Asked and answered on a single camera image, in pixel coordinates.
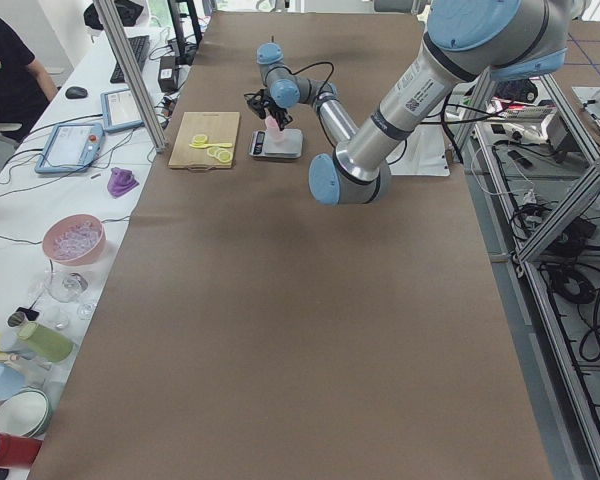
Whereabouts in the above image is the red cup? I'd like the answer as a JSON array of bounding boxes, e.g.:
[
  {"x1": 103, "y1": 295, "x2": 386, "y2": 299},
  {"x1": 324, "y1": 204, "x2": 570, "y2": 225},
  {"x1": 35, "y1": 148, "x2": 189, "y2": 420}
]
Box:
[{"x1": 0, "y1": 432, "x2": 43, "y2": 469}]

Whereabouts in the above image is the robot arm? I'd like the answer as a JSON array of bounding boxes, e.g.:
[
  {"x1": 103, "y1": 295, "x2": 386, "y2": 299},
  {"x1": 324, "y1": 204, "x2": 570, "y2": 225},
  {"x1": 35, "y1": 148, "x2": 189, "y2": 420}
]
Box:
[
  {"x1": 309, "y1": 0, "x2": 585, "y2": 205},
  {"x1": 245, "y1": 42, "x2": 358, "y2": 145}
]

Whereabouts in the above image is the blue teach pendant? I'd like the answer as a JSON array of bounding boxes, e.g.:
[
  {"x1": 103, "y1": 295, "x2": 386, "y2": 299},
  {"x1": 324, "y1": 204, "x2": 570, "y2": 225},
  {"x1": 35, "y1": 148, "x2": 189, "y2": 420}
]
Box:
[
  {"x1": 34, "y1": 123, "x2": 104, "y2": 175},
  {"x1": 100, "y1": 89, "x2": 144, "y2": 133}
]

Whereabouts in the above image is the bamboo cutting board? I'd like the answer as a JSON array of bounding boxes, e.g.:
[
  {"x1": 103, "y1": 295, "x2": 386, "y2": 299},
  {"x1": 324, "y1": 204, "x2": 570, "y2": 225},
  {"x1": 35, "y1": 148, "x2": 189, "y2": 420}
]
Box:
[{"x1": 168, "y1": 112, "x2": 240, "y2": 171}]

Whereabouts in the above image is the green cup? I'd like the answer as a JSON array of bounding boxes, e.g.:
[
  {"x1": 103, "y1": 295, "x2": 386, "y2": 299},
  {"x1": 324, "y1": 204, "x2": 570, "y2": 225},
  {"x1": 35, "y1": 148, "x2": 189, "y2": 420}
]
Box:
[{"x1": 17, "y1": 322, "x2": 74, "y2": 363}]

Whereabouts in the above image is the aluminium frame post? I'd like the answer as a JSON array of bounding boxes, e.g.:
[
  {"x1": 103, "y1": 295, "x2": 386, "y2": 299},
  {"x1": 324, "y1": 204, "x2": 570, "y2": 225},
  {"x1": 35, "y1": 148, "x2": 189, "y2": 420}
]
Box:
[{"x1": 93, "y1": 0, "x2": 167, "y2": 153}]

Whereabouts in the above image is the purple cloth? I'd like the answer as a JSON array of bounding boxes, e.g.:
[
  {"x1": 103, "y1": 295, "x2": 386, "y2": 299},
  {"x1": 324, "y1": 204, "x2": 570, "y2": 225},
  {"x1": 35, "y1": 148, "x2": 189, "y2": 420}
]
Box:
[{"x1": 107, "y1": 167, "x2": 139, "y2": 198}]

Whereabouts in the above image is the wine glass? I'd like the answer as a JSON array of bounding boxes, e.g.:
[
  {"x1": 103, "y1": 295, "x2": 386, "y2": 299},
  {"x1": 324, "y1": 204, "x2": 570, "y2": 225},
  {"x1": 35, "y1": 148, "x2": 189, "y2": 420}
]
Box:
[{"x1": 46, "y1": 272, "x2": 97, "y2": 320}]

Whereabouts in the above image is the black computer mouse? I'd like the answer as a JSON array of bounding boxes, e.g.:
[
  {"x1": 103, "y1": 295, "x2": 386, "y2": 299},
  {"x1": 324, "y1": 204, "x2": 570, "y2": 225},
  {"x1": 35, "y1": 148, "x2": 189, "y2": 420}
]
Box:
[{"x1": 65, "y1": 86, "x2": 88, "y2": 100}]

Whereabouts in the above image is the white green bowl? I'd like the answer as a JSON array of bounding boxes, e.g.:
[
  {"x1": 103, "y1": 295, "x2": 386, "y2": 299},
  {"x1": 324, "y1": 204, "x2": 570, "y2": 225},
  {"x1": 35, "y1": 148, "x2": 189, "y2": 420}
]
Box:
[{"x1": 0, "y1": 389, "x2": 52, "y2": 437}]

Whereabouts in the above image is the yellow plastic knife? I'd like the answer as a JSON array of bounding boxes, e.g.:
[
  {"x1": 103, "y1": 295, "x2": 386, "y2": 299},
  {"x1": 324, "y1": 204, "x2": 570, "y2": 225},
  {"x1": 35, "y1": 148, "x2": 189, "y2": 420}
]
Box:
[{"x1": 189, "y1": 142, "x2": 233, "y2": 149}]

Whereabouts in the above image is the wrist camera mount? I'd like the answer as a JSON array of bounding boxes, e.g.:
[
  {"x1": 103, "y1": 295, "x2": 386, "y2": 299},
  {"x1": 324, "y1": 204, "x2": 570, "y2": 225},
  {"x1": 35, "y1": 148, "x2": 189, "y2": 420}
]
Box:
[{"x1": 243, "y1": 89, "x2": 268, "y2": 120}]

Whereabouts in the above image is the silver digital kitchen scale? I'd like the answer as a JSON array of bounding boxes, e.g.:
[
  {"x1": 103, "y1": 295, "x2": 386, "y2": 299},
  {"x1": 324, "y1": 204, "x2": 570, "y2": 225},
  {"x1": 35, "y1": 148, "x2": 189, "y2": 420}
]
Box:
[{"x1": 249, "y1": 129, "x2": 304, "y2": 160}]

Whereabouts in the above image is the black keyboard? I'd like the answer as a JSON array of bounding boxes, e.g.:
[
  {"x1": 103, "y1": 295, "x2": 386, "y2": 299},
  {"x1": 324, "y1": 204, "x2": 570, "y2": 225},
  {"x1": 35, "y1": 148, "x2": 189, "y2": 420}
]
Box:
[{"x1": 109, "y1": 34, "x2": 151, "y2": 85}]

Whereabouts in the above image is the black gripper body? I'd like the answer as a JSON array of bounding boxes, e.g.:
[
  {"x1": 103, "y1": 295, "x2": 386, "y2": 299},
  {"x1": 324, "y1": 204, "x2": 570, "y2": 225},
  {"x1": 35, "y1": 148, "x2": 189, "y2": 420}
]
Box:
[{"x1": 263, "y1": 94, "x2": 293, "y2": 125}]

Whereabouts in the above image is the pink bowl with ice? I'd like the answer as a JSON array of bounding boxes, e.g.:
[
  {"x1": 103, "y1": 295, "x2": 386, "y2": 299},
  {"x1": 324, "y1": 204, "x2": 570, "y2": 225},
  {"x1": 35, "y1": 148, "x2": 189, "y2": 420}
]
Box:
[{"x1": 42, "y1": 214, "x2": 106, "y2": 266}]

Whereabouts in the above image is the pink plastic cup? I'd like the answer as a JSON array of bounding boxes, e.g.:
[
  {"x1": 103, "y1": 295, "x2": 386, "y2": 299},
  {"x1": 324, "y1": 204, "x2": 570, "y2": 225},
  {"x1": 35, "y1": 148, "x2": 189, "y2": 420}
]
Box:
[{"x1": 265, "y1": 116, "x2": 285, "y2": 145}]

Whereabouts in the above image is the lemon slice toy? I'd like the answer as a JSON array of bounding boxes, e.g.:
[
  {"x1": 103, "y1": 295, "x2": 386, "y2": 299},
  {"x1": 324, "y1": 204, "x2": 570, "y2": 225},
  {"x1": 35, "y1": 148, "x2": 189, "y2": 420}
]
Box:
[
  {"x1": 215, "y1": 150, "x2": 233, "y2": 164},
  {"x1": 191, "y1": 134, "x2": 208, "y2": 148}
]

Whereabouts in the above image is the person in black shirt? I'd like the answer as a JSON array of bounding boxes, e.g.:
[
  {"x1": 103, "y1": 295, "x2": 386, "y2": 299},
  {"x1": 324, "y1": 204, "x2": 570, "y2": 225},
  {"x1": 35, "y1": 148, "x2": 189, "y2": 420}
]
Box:
[{"x1": 0, "y1": 18, "x2": 58, "y2": 142}]

